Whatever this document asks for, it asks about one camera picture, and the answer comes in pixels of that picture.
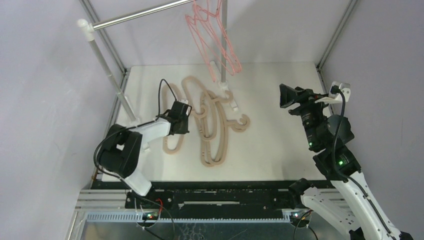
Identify beige hanger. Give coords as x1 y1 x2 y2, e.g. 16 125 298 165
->
161 83 185 155
194 90 251 168
181 76 233 142

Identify pink wire hanger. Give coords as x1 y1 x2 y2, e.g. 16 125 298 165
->
216 0 242 76
195 0 243 75
184 0 218 83
190 0 238 76

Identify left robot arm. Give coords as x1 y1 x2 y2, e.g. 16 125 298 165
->
93 100 192 209

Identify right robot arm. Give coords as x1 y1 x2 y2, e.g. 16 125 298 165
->
279 82 412 240

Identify left circuit board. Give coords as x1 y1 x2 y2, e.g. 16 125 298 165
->
142 212 160 222

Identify circuit board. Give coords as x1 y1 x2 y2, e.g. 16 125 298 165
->
289 213 310 228
142 212 160 222

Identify right circuit board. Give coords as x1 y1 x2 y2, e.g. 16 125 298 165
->
289 213 310 228

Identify metal clothes rack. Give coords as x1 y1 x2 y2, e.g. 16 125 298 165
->
77 0 242 122

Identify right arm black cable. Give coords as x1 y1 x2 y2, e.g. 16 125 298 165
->
331 85 402 240

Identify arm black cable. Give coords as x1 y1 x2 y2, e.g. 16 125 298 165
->
92 78 178 200
331 85 402 240

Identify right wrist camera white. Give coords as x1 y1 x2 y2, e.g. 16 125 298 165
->
314 81 352 104

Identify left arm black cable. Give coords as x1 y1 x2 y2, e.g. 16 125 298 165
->
92 78 178 200

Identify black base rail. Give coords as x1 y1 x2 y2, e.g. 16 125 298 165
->
89 180 359 220

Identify aluminium frame structure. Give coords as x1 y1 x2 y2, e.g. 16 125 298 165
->
64 0 387 240

